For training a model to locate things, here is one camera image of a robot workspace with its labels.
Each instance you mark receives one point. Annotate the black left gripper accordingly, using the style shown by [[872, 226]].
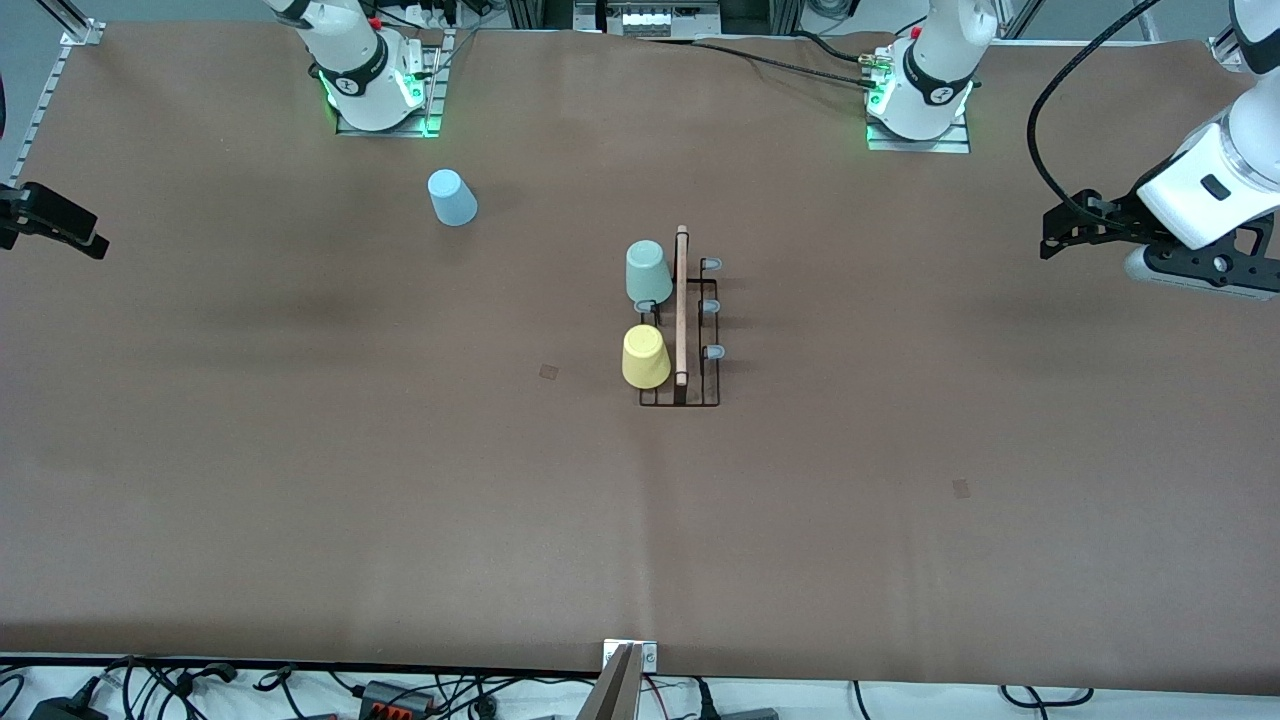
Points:
[[1122, 218]]

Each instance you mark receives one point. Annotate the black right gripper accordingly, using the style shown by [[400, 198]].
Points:
[[30, 212]]

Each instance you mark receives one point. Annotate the mint green plastic cup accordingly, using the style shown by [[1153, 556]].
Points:
[[648, 272]]

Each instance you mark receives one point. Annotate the yellow plastic cup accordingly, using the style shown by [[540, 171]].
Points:
[[646, 358]]

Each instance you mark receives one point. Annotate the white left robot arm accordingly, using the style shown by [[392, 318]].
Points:
[[930, 70]]

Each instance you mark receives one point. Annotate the light blue plastic cup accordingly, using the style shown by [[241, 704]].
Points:
[[452, 200]]

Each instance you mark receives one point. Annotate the brown paper table cover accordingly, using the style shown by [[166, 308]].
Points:
[[760, 560]]

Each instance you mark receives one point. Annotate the white power strip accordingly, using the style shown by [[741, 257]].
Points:
[[650, 18]]

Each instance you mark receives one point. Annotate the black power adapter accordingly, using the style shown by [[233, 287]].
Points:
[[65, 710]]

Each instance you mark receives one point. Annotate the black orange connector box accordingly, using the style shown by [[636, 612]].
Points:
[[395, 698]]

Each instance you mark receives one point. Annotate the black plug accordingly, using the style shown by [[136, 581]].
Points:
[[706, 700]]

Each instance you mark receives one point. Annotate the aluminium frame rail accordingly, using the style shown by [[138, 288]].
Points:
[[35, 120], [1225, 48]]

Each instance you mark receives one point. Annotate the silver metal clamp bracket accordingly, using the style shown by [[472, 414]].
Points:
[[648, 655]]

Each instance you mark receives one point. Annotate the grey camera pole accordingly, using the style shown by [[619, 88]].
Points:
[[612, 695]]

